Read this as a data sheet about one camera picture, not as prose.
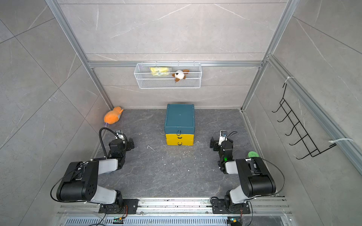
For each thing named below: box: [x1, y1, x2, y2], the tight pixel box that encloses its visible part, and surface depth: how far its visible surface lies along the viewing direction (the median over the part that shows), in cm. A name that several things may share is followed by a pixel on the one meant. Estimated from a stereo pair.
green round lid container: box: [247, 151, 260, 158], surface depth 90 cm
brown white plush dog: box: [171, 69, 190, 82], surface depth 87 cm
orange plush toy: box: [103, 106, 124, 125], surface depth 108 cm
